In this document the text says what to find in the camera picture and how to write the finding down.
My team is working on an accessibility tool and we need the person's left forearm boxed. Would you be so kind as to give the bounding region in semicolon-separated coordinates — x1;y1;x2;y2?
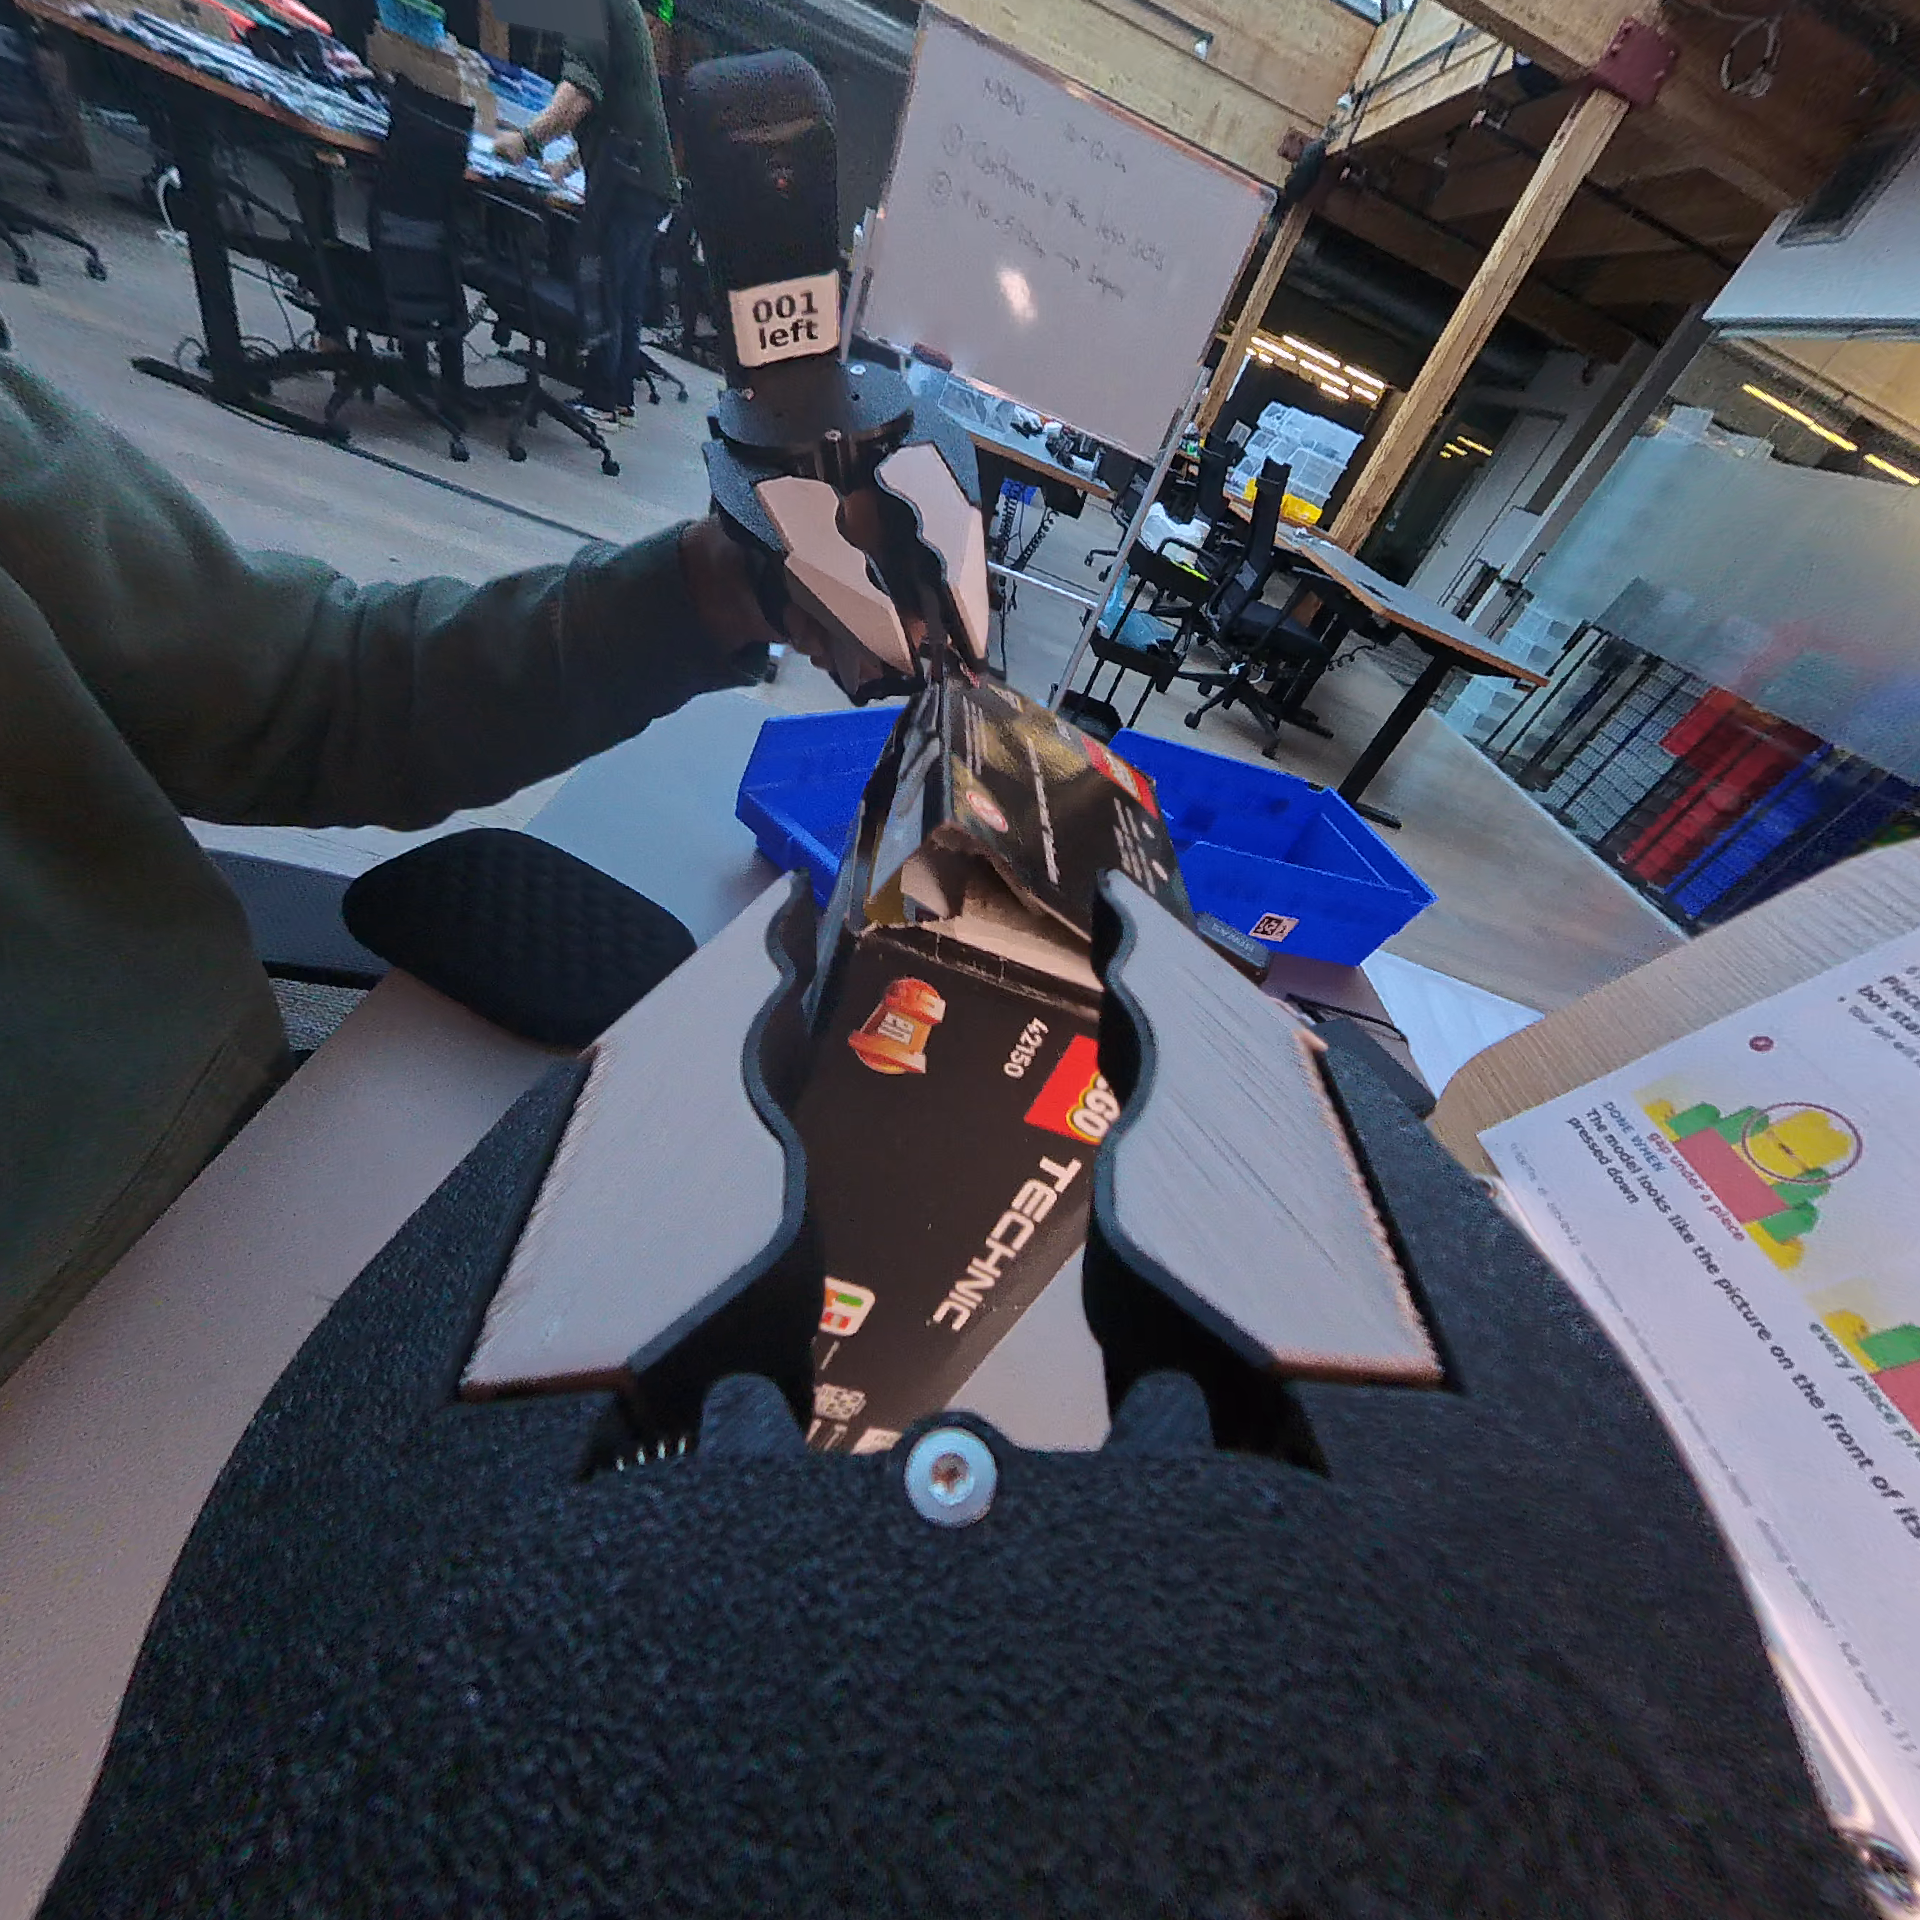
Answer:
0;354;768;842

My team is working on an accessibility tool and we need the person's left hand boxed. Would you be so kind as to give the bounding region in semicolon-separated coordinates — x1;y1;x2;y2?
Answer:
679;513;836;686

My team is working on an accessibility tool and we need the background work table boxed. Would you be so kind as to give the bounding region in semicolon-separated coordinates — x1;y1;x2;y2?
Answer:
0;0;597;417

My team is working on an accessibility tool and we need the black office chair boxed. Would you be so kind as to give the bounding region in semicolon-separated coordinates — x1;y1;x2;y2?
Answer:
1081;451;1358;758
295;76;489;457

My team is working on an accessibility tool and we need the wooden pillar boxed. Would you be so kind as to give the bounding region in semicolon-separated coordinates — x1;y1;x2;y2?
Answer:
1321;66;1644;560

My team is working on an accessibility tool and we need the person's torso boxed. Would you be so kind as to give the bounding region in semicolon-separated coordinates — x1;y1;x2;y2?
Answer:
0;765;308;1388

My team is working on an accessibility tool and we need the blue storage bin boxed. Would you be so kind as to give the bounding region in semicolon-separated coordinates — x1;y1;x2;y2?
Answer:
736;704;1439;971

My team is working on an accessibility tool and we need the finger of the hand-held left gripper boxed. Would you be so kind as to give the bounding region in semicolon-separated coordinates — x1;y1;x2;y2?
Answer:
879;445;999;675
782;470;926;702

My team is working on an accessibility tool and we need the whiteboard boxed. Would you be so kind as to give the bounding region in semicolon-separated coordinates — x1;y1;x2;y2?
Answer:
854;0;1279;470

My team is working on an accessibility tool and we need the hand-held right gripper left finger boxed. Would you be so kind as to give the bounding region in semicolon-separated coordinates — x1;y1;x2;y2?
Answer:
460;877;817;1472

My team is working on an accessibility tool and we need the toy truck box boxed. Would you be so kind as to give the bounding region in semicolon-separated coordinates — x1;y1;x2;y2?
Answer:
786;667;1208;1461

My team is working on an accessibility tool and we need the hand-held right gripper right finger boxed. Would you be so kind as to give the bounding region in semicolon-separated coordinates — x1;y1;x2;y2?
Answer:
1087;872;1448;1472

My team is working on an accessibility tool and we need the large printed instruction sheet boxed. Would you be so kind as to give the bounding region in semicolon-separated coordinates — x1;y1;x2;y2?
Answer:
1476;925;1920;1897

